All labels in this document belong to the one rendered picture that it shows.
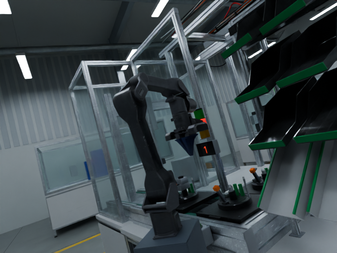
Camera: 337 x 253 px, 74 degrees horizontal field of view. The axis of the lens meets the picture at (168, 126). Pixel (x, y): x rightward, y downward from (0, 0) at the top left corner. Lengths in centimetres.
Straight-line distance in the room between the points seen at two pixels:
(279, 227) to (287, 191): 18
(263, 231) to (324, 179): 26
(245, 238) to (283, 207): 15
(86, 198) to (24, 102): 461
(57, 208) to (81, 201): 51
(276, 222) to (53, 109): 850
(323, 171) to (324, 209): 10
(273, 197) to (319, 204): 14
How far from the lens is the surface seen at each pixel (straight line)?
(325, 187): 77
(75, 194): 570
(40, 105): 905
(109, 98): 193
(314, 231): 99
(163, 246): 59
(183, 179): 123
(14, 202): 884
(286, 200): 80
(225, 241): 87
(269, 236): 90
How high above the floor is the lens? 128
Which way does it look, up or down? 4 degrees up
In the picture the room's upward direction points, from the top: 15 degrees counter-clockwise
